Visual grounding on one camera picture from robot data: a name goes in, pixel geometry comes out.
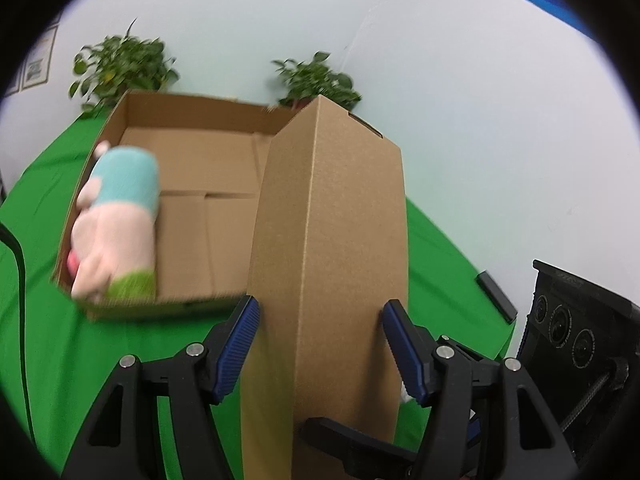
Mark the brown cardboard box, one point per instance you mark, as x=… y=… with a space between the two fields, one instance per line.
x=330 y=260

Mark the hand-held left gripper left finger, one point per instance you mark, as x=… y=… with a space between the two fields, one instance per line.
x=235 y=350

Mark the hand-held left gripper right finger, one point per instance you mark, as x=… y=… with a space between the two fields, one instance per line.
x=405 y=355

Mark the wall of framed certificates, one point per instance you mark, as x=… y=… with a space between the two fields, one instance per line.
x=37 y=65

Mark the small flat black device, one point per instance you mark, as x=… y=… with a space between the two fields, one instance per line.
x=497 y=297

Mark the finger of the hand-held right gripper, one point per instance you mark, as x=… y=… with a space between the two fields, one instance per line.
x=350 y=442

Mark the pink and teal plush toy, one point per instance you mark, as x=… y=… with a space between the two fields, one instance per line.
x=120 y=230

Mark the green potted plant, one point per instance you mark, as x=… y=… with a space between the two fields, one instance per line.
x=315 y=80
x=125 y=65

